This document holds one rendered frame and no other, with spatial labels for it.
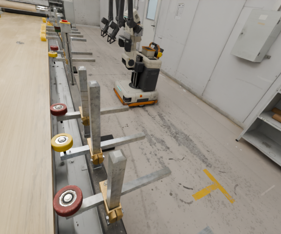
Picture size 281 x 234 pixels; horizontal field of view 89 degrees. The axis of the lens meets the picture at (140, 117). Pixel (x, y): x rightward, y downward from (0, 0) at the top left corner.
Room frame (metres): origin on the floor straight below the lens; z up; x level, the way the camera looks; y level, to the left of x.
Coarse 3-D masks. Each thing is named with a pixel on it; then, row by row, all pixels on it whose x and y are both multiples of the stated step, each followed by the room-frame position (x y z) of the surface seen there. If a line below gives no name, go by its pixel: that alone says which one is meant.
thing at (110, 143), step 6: (120, 138) 0.54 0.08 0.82; (126, 138) 0.55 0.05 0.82; (132, 138) 0.56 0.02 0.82; (138, 138) 0.58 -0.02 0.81; (144, 138) 0.60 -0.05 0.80; (102, 144) 0.48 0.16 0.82; (108, 144) 0.49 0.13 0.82; (114, 144) 0.50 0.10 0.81; (120, 144) 0.52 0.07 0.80; (72, 150) 0.41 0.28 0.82; (78, 150) 0.41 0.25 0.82; (84, 150) 0.42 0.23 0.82; (60, 156) 0.36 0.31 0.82; (66, 156) 0.38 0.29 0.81; (72, 156) 0.39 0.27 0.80
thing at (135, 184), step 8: (168, 168) 0.41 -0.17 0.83; (144, 176) 0.35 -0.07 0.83; (152, 176) 0.35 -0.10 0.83; (160, 176) 0.36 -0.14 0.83; (128, 184) 0.30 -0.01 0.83; (136, 184) 0.31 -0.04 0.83; (144, 184) 0.32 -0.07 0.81; (128, 192) 0.28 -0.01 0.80; (88, 200) 0.21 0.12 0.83; (96, 200) 0.22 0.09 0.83; (80, 208) 0.18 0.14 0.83; (88, 208) 0.20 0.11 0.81; (72, 216) 0.17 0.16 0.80
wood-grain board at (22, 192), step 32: (0, 32) 1.79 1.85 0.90; (32, 32) 2.09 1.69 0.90; (0, 64) 0.97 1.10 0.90; (32, 64) 1.08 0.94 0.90; (0, 96) 0.60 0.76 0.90; (32, 96) 0.65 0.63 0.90; (0, 128) 0.39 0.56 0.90; (32, 128) 0.42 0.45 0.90; (0, 160) 0.25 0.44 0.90; (32, 160) 0.28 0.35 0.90; (0, 192) 0.16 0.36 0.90; (32, 192) 0.18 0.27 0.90; (0, 224) 0.09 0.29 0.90; (32, 224) 0.10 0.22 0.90
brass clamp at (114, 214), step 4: (100, 184) 0.27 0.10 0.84; (100, 188) 0.26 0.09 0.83; (104, 188) 0.26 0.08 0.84; (100, 192) 0.26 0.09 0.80; (104, 192) 0.25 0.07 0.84; (104, 196) 0.23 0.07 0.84; (104, 200) 0.22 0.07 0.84; (104, 204) 0.22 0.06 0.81; (120, 204) 0.22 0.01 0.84; (108, 208) 0.20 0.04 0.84; (112, 208) 0.20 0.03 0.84; (116, 208) 0.20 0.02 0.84; (120, 208) 0.21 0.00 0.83; (108, 212) 0.19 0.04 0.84; (112, 212) 0.19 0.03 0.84; (116, 212) 0.19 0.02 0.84; (120, 212) 0.20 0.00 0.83; (108, 216) 0.18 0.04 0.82; (112, 216) 0.18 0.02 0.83; (116, 216) 0.18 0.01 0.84; (120, 216) 0.19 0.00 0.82; (108, 220) 0.17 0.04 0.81; (112, 220) 0.17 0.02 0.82; (116, 220) 0.18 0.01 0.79
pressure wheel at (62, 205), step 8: (64, 192) 0.19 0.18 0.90; (72, 192) 0.20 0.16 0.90; (80, 192) 0.20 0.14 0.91; (56, 200) 0.17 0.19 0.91; (64, 200) 0.17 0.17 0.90; (72, 200) 0.18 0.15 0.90; (80, 200) 0.18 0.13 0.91; (56, 208) 0.15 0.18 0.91; (64, 208) 0.15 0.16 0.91; (72, 208) 0.15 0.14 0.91; (64, 216) 0.14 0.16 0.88
